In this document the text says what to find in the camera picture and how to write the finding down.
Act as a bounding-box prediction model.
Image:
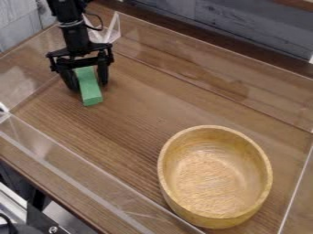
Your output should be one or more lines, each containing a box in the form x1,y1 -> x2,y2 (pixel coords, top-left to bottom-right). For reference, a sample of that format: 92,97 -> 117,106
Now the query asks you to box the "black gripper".
45,24 -> 113,91

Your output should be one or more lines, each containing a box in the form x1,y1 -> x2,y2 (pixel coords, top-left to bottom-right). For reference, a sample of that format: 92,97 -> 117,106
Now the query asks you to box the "green rectangular block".
74,66 -> 102,106

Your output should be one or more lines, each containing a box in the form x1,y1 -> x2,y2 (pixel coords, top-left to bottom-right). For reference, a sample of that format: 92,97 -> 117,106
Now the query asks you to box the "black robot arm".
45,0 -> 113,91

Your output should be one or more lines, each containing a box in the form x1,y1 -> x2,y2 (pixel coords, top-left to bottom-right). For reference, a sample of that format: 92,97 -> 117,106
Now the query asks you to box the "light wooden bowl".
157,125 -> 274,229

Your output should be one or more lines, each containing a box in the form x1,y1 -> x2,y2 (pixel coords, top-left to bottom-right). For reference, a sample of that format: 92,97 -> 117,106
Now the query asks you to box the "clear acrylic enclosure wall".
0,16 -> 313,234

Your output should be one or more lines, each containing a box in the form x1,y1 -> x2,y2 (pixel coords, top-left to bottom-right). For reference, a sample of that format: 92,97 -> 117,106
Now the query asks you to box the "black metal bracket with bolt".
25,204 -> 70,234

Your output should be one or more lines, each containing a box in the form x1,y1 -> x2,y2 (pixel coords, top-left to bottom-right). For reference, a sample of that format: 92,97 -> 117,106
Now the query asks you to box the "black cable lower left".
0,212 -> 19,234

